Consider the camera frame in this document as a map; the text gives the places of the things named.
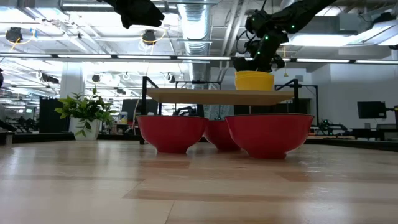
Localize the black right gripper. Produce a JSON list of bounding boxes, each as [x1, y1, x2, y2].
[[233, 54, 285, 73]]

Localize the black partition panel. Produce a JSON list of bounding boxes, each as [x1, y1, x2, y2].
[[39, 98, 70, 134]]

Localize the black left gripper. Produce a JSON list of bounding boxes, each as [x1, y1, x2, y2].
[[99, 0, 165, 29]]

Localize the red bowl floral inside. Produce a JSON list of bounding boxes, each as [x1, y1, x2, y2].
[[225, 113, 315, 160], [136, 114, 209, 154], [203, 119, 242, 152]]

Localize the black table edge rail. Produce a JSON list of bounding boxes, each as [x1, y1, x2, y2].
[[0, 133, 398, 152]]

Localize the black background panel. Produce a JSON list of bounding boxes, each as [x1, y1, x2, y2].
[[121, 98, 143, 116]]

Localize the green plant white pot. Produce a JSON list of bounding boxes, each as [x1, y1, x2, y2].
[[54, 86, 119, 141]]

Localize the background robot arms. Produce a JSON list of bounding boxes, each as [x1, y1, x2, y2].
[[0, 115, 40, 133]]

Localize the silver ceiling air duct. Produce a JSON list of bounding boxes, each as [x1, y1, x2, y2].
[[176, 2, 213, 82]]

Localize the black computer monitor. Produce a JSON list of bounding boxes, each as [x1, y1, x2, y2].
[[356, 101, 387, 119]]

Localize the black metal shelf support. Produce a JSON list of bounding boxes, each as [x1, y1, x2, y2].
[[275, 78, 320, 149], [139, 76, 161, 146], [175, 79, 222, 91]]

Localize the small grey metal post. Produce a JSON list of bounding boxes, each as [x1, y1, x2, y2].
[[0, 130, 14, 146]]

